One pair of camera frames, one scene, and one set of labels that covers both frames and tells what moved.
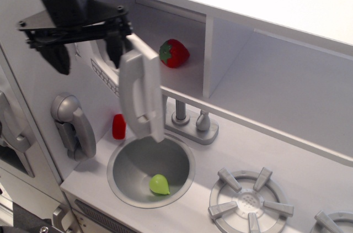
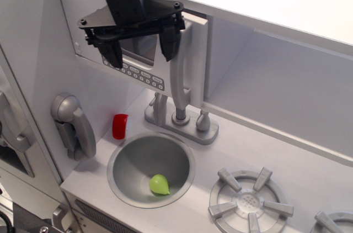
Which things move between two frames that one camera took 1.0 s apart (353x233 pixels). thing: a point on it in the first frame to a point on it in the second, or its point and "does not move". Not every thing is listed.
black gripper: [71, 16] to [129, 12]
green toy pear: [158, 184] does not move
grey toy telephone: [73, 127] does not move
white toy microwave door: [140, 86] to [143, 60]
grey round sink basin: [132, 163] does not move
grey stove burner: [248, 202] does not move
